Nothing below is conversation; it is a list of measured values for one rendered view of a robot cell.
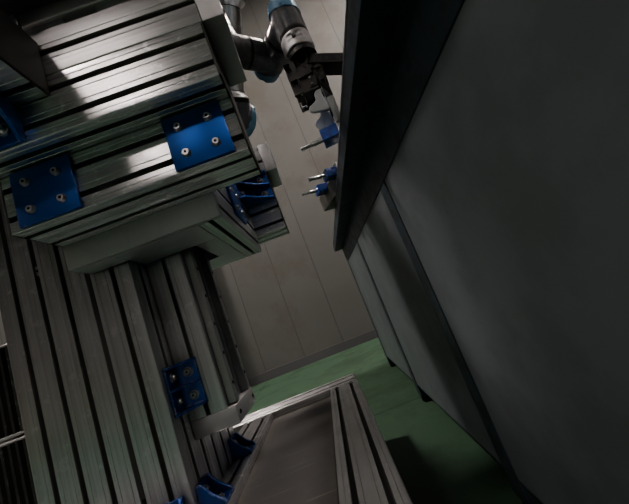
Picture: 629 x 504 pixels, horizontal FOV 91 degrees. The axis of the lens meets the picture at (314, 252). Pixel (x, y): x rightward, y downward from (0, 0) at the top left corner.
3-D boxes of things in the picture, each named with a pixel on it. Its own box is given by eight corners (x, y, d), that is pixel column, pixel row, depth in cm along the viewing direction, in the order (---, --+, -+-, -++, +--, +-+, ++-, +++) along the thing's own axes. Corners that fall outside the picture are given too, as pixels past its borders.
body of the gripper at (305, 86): (304, 116, 77) (287, 76, 79) (335, 100, 75) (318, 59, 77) (295, 98, 69) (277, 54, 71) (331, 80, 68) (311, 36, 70)
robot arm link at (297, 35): (312, 45, 78) (305, 18, 70) (319, 60, 77) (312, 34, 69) (286, 59, 79) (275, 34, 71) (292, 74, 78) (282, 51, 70)
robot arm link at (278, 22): (285, 26, 83) (300, -6, 76) (300, 59, 81) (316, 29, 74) (259, 19, 78) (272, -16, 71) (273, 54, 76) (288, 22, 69)
